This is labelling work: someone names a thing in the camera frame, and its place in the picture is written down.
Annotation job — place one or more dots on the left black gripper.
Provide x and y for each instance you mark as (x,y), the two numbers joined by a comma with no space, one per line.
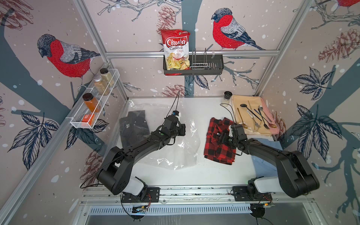
(182,127)

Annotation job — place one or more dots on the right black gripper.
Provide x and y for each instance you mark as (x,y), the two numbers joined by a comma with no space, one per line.
(223,137)

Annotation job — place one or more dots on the red black plaid cloth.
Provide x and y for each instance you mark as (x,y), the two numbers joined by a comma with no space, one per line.
(214,150)

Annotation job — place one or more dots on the clear plastic vacuum bag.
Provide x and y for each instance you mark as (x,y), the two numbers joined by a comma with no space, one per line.
(181,153)

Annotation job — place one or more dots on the dark grey striped shirt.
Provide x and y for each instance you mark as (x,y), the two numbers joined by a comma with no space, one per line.
(133,128)

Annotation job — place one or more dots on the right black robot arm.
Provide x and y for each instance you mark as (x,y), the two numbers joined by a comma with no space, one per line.
(294,174)

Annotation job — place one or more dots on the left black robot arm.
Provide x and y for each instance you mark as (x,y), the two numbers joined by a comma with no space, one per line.
(115,171)

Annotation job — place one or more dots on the folded blue cloth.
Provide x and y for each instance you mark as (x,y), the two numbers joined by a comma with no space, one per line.
(262,167)

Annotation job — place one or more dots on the Chuba cassava chips bag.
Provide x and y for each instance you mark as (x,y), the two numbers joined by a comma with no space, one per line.
(176,49)

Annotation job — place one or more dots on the gold spoon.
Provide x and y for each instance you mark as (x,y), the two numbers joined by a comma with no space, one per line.
(242,121)

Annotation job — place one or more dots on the beige cloth napkin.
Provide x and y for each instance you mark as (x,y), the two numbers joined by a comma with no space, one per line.
(252,103)

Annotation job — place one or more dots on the black ladle spoon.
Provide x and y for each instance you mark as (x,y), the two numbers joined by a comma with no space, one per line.
(246,107)

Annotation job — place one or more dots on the iridescent spoon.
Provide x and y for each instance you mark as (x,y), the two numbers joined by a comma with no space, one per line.
(272,125)

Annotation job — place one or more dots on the glass shaker black lid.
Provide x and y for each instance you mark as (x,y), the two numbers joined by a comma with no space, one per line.
(226,98)

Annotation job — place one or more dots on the spice jar silver lid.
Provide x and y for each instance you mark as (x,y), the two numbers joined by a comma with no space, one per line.
(101,85)

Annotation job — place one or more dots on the small orange box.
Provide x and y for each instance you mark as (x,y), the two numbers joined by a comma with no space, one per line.
(88,118)

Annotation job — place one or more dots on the spice jar black lid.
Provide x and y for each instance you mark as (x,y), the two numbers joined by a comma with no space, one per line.
(107,76)

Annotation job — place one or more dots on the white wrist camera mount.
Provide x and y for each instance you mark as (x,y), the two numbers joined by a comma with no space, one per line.
(176,113)

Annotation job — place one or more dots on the white handled fork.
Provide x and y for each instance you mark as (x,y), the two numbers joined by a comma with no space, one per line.
(253,118)

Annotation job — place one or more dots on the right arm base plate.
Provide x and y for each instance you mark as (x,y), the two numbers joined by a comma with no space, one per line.
(245,194)

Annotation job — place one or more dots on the black wire wall basket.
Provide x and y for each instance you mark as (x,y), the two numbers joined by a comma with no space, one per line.
(193,64)

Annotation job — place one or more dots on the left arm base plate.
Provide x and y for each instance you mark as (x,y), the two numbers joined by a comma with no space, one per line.
(147,195)

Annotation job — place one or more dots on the clear acrylic wall shelf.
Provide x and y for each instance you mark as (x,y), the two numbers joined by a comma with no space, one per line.
(76,120)

